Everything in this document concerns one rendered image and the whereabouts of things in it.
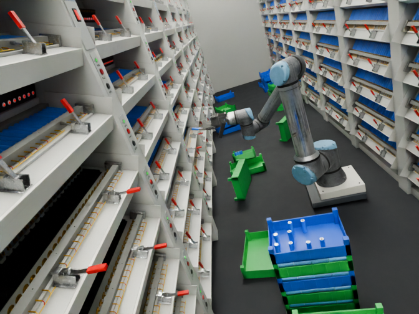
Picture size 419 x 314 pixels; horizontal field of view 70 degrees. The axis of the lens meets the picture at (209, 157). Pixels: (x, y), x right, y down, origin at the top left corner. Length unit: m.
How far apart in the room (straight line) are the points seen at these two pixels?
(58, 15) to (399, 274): 1.64
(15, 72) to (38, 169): 0.17
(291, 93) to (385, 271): 0.97
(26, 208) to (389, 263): 1.54
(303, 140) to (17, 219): 1.50
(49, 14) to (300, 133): 1.32
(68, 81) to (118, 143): 0.22
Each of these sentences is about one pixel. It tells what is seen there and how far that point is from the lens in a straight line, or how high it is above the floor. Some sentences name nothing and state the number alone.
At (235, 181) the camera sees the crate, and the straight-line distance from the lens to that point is 2.21.
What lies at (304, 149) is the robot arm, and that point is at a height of 0.45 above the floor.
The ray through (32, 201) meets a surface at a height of 1.08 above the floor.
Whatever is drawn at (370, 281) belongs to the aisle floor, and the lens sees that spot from 1.65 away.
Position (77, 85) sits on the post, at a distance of 0.94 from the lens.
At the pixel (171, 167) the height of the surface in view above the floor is 0.72.
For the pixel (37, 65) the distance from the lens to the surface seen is 0.71.
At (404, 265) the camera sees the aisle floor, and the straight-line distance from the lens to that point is 1.73.
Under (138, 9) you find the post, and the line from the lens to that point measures 2.30.
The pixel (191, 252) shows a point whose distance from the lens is 1.46.
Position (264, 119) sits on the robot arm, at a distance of 2.11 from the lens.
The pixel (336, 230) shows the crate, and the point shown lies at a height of 0.32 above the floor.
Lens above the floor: 1.25
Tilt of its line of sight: 23 degrees down
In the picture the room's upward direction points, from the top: 19 degrees counter-clockwise
